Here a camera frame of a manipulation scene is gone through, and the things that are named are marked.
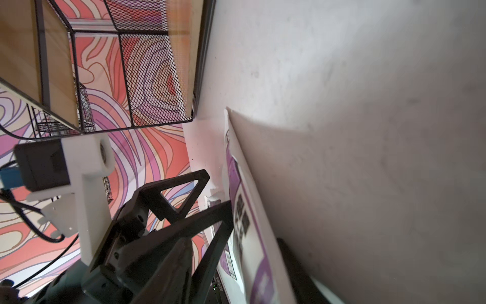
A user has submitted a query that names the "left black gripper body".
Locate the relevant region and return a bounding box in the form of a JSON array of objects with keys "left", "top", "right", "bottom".
[{"left": 22, "top": 189, "right": 194, "bottom": 303}]

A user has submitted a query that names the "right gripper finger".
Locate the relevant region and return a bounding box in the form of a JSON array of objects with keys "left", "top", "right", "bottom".
[{"left": 277, "top": 238, "right": 330, "bottom": 304}]

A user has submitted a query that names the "purple coffee bag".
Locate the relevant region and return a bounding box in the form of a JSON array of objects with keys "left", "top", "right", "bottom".
[
  {"left": 203, "top": 191, "right": 246, "bottom": 303},
  {"left": 224, "top": 108, "right": 297, "bottom": 303}
]

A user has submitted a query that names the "two-tier wooden wire shelf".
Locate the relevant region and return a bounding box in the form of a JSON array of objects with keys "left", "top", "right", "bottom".
[{"left": 1, "top": 1, "right": 215, "bottom": 141}]

